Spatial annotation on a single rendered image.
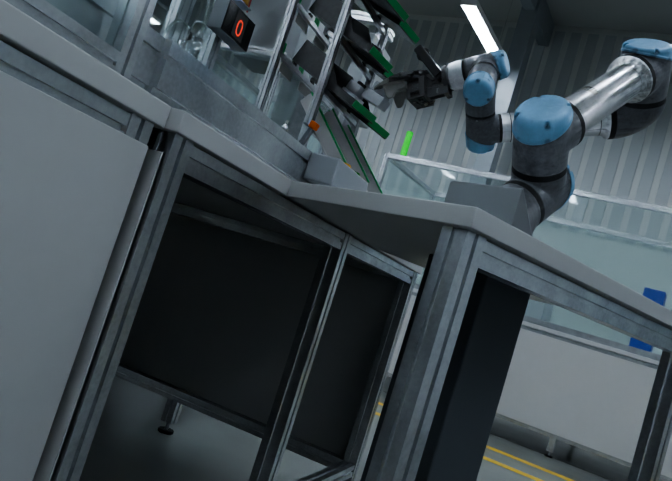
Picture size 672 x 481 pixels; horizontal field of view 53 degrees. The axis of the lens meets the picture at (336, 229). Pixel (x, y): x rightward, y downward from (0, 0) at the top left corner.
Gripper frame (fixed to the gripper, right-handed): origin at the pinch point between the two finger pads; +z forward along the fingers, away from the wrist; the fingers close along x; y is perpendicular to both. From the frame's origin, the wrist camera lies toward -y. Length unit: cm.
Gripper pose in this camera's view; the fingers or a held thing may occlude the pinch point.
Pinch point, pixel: (382, 89)
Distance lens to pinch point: 194.2
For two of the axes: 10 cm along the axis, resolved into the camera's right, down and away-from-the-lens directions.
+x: 4.8, 2.4, 8.4
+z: -8.8, 1.5, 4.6
